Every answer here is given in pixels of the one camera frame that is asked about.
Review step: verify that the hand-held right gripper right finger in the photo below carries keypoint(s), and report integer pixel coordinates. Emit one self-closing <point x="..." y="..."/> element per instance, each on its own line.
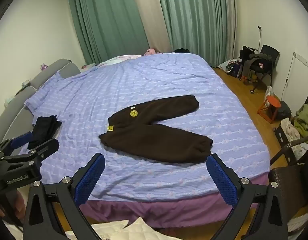
<point x="222" y="180"/>

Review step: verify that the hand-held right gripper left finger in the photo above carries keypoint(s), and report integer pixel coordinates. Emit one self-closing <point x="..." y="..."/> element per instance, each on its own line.
<point x="90" y="180"/>

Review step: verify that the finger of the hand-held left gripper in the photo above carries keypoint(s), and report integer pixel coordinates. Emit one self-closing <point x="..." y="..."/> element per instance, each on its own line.
<point x="21" y="140"/>
<point x="44" y="150"/>

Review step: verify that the dark brown fleece pants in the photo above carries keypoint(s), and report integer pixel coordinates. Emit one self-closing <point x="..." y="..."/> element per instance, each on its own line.
<point x="156" y="135"/>

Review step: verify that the stack of folded black clothes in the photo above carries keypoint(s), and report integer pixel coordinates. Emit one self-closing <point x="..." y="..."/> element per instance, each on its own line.
<point x="44" y="130"/>

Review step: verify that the grey padded headboard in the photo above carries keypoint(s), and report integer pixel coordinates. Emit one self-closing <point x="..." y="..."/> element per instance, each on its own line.
<point x="21" y="97"/>

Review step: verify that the purple striped pillow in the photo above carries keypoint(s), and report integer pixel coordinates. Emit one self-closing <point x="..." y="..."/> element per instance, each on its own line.
<point x="49" y="90"/>

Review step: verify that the dark wicker chair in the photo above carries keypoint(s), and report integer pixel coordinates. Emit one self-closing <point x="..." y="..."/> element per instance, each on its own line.
<point x="286" y="180"/>

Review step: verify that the small purple toy figure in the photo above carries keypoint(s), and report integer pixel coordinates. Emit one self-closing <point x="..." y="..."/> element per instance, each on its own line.
<point x="44" y="66"/>

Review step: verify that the orange stool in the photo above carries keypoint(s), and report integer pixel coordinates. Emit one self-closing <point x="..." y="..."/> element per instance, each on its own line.
<point x="270" y="107"/>

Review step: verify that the black backpack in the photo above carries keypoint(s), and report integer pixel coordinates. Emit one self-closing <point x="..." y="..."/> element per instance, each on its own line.
<point x="284" y="110"/>

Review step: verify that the pile of green and white clothes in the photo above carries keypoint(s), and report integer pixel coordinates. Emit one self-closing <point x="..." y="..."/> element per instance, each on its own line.
<point x="302" y="122"/>

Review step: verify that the white plastic bag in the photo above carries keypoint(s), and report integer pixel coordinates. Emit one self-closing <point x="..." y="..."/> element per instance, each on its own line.
<point x="226" y="66"/>

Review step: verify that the purple striped blanket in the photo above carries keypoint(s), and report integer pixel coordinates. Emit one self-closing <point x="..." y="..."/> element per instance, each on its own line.
<point x="149" y="80"/>

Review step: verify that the white and pink quilt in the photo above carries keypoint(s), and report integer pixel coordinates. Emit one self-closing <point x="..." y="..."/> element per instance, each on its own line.
<point x="119" y="59"/>

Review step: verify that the black chair with clothes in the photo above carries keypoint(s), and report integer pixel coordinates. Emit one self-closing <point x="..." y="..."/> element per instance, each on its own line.
<point x="263" y="60"/>

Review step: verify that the dark cloth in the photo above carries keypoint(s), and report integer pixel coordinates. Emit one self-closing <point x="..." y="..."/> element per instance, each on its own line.
<point x="182" y="51"/>

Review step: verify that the pink plush toy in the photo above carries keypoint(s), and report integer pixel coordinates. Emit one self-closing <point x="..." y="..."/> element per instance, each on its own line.
<point x="150" y="52"/>

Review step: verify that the beige curtain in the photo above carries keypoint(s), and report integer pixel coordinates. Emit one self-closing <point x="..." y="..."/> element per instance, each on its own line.
<point x="151" y="17"/>

